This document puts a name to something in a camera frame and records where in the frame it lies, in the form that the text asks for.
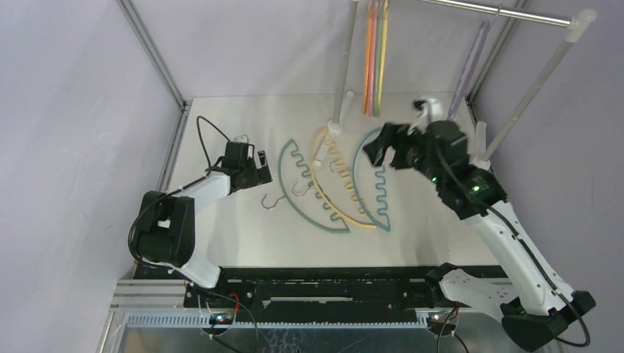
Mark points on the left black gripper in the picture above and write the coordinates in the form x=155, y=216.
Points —
x=260, y=176

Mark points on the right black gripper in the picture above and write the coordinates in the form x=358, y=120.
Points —
x=396, y=148

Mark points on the teal plastic hanger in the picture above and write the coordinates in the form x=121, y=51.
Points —
x=382, y=221

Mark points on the purple plastic hanger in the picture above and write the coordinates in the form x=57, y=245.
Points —
x=470, y=65

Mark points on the pink plastic hanger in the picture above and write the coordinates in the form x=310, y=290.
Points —
x=373, y=14

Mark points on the orange plastic hanger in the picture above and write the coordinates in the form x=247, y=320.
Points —
x=367, y=57

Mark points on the light green plastic hanger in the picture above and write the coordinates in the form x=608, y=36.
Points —
x=377, y=59

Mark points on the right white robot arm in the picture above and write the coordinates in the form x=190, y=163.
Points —
x=541, y=306

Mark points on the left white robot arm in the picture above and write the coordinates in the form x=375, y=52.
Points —
x=164, y=233

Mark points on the pale yellow plastic hanger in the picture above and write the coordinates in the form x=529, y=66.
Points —
x=324, y=140

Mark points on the dark green plastic hanger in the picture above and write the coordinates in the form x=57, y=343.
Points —
x=297, y=189

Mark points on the left small circuit board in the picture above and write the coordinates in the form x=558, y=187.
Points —
x=221, y=319

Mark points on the small circuit board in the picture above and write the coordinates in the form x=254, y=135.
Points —
x=437, y=319
x=221, y=319

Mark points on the right small circuit board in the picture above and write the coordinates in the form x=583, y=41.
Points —
x=437, y=319

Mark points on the chrome clothes rack bar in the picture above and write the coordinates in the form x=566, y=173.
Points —
x=492, y=10

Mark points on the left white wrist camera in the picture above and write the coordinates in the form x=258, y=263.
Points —
x=241, y=139

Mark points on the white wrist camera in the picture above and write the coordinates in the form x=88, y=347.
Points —
x=428, y=109
x=241, y=139

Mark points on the white clothes rack left post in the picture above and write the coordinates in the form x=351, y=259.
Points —
x=341, y=95

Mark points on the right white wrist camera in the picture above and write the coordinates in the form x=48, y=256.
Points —
x=428, y=109

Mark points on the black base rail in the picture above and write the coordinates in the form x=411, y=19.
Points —
x=306, y=293

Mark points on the right aluminium frame profile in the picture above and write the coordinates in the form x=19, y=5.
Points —
x=506, y=33

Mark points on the aluminium frame profile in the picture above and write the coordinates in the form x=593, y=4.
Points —
x=506, y=33
x=159, y=298

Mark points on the left aluminium frame profile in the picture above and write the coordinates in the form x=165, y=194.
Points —
x=159, y=298

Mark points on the white slotted cable duct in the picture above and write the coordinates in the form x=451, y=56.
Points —
x=393, y=320

